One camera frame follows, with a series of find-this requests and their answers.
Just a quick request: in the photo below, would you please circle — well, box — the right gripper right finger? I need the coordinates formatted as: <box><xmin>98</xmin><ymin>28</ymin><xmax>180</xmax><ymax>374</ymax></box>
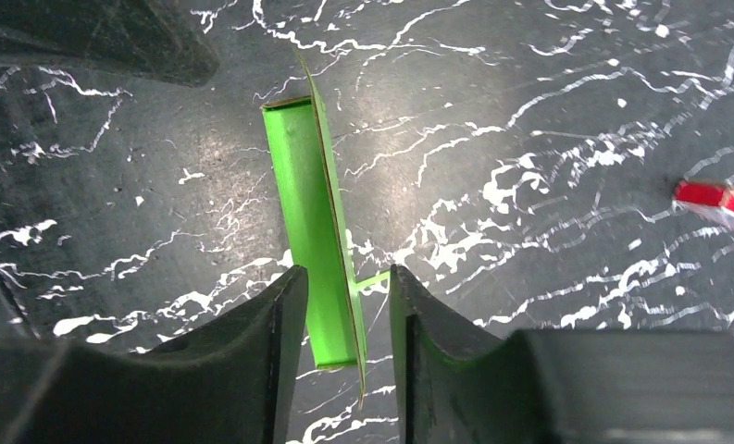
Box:
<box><xmin>389</xmin><ymin>265</ymin><xmax>734</xmax><ymax>443</ymax></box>

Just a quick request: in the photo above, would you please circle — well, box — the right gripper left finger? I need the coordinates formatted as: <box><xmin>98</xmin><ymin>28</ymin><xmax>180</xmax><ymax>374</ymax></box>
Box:
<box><xmin>0</xmin><ymin>265</ymin><xmax>308</xmax><ymax>443</ymax></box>

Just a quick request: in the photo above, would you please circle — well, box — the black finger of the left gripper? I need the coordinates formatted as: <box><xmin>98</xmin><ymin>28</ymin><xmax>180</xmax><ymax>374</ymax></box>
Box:
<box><xmin>0</xmin><ymin>0</ymin><xmax>219</xmax><ymax>87</ymax></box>

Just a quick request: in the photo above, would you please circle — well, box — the green paper box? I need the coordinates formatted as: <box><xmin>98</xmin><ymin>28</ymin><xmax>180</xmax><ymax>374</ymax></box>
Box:
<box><xmin>261</xmin><ymin>53</ymin><xmax>389</xmax><ymax>406</ymax></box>

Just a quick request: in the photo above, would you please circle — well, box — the small red block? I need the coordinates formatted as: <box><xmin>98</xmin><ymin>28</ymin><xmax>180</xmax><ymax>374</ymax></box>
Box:
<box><xmin>673</xmin><ymin>180</ymin><xmax>734</xmax><ymax>231</ymax></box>

